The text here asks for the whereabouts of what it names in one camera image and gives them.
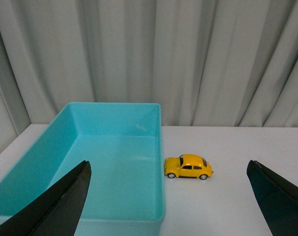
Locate turquoise plastic storage box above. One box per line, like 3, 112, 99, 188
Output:
0, 102, 165, 236

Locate yellow beetle toy car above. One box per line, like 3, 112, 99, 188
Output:
164, 154, 213, 180

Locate grey curtain backdrop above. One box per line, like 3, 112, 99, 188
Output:
0, 0, 298, 153

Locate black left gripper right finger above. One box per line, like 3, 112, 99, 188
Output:
246, 160, 298, 236

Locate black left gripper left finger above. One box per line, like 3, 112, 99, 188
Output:
0, 161, 91, 236

